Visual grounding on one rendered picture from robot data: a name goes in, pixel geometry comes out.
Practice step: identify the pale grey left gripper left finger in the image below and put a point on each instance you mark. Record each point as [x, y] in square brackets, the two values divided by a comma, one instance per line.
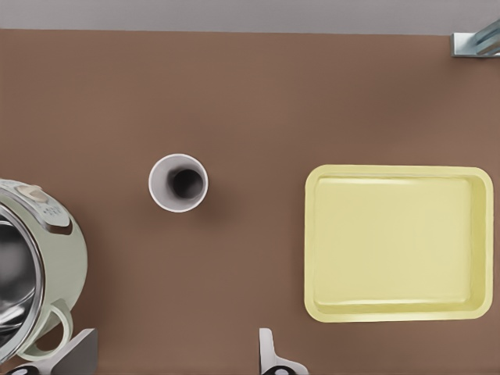
[76, 352]

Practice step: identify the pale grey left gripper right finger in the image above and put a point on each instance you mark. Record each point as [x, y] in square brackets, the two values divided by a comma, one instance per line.
[269, 353]

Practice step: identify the pale yellow tray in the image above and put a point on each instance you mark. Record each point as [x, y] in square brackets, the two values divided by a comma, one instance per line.
[397, 244]

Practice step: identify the white cup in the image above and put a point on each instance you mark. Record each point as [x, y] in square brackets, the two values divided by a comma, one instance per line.
[177, 183]

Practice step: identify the pale green electric cooker pot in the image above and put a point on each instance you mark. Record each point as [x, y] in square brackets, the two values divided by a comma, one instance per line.
[39, 269]

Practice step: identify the silver frame post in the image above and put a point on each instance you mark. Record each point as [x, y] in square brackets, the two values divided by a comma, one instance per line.
[476, 43]

